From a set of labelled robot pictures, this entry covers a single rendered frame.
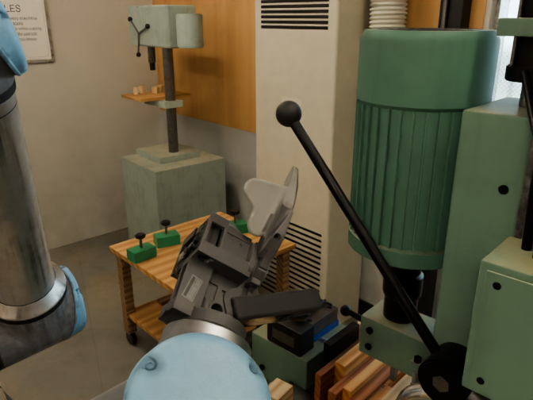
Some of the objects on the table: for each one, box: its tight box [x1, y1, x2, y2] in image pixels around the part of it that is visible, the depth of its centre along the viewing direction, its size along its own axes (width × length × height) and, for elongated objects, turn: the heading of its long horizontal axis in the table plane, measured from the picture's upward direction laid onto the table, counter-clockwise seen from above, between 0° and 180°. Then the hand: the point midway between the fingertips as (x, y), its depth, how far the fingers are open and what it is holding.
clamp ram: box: [317, 321, 359, 367], centre depth 93 cm, size 9×8×9 cm
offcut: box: [268, 378, 293, 400], centre depth 85 cm, size 4×3×4 cm
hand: (266, 200), depth 64 cm, fingers open, 14 cm apart
